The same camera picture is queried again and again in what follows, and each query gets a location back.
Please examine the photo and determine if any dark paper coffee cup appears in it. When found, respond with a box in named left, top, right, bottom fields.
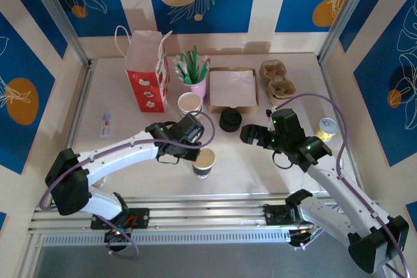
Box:
left=192, top=147, right=216, bottom=180

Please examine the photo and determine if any red white paper bag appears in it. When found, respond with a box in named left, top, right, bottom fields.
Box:
left=114, top=25, right=173, bottom=113

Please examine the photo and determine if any brown cardboard napkin box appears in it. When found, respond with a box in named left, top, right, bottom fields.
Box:
left=208, top=66, right=261, bottom=113

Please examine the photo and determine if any yellow tin can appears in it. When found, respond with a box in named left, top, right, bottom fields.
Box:
left=314, top=117, right=336, bottom=142

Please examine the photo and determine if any brown white paper cup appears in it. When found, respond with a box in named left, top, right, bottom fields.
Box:
left=180, top=108, right=203, bottom=119
left=177, top=91, right=205, bottom=117

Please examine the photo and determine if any white paper napkin stack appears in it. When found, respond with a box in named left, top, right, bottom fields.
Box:
left=210, top=69, right=257, bottom=107

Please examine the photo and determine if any pink straw holder cup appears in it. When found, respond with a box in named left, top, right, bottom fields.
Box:
left=181, top=74, right=208, bottom=99

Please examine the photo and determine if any clear plastic packet red print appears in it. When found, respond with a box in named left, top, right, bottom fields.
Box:
left=99, top=111, right=114, bottom=139

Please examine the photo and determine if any green wrapped straw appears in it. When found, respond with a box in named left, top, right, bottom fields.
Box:
left=195, top=63, right=209, bottom=83
left=179, top=51, right=194, bottom=84
left=190, top=46, right=200, bottom=83

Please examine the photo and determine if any grey metal base panel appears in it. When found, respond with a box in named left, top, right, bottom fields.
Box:
left=32, top=243, right=359, bottom=278

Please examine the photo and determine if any long aluminium mounting rail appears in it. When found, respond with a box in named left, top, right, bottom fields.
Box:
left=27, top=193, right=382, bottom=235

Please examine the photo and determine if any aluminium table side rail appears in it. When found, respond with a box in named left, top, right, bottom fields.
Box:
left=63, top=59, right=97, bottom=152

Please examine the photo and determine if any base electronics with wires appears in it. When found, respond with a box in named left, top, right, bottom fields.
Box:
left=288, top=225, right=325, bottom=252
left=104, top=227, right=133, bottom=253

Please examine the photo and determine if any slotted grey cable duct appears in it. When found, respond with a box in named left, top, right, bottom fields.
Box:
left=40, top=229, right=293, bottom=247

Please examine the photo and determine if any aluminium frame post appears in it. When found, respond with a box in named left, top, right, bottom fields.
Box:
left=317, top=0, right=381, bottom=64
left=24, top=0, right=94, bottom=67

